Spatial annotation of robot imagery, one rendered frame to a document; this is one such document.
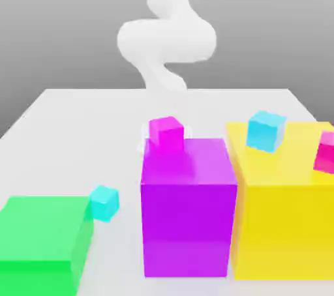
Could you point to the large yellow box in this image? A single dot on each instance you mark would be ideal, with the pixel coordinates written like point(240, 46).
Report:
point(284, 223)

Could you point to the small cyan cube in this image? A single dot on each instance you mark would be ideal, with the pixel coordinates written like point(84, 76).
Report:
point(104, 204)

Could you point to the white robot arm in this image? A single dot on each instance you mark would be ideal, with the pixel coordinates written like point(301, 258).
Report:
point(167, 40)

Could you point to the small pink cube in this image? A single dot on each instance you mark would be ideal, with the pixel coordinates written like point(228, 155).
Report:
point(324, 155)

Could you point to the small magenta cube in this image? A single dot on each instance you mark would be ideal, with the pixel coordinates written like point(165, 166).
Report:
point(169, 135)

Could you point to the large purple box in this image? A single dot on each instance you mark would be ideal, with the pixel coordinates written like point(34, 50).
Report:
point(186, 217)

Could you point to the large green box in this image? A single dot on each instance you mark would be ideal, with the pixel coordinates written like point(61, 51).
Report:
point(41, 238)

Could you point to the small sky blue cube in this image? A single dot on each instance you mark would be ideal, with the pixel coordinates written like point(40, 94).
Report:
point(263, 133)

